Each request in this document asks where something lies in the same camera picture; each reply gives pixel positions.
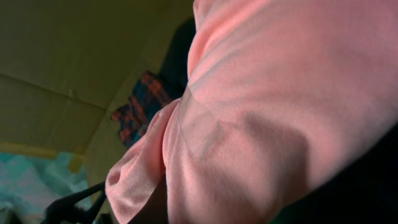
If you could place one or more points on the black garment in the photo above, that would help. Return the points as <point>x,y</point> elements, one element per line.
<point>364,193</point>

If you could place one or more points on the pink garment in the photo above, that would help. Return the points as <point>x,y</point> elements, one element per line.
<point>281,96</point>

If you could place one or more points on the cardboard sheet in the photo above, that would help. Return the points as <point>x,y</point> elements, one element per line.
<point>65,65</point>

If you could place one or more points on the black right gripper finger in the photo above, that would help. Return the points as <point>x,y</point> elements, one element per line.
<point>66,210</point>

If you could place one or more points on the red navy plaid shirt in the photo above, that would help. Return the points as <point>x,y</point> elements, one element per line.
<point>149,95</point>

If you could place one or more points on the teal patterned cloth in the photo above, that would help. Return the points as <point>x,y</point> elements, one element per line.
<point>30,184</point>

